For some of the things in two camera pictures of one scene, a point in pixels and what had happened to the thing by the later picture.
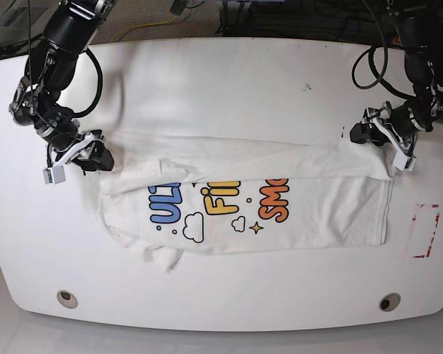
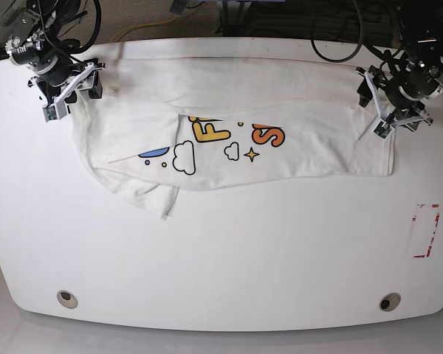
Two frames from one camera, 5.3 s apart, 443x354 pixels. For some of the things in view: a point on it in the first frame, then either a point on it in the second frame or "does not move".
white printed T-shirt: (171, 194) → (162, 125)
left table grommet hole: (67, 299) does not move
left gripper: (100, 158) → (68, 78)
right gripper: (400, 124) → (401, 93)
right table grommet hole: (389, 302) does not move
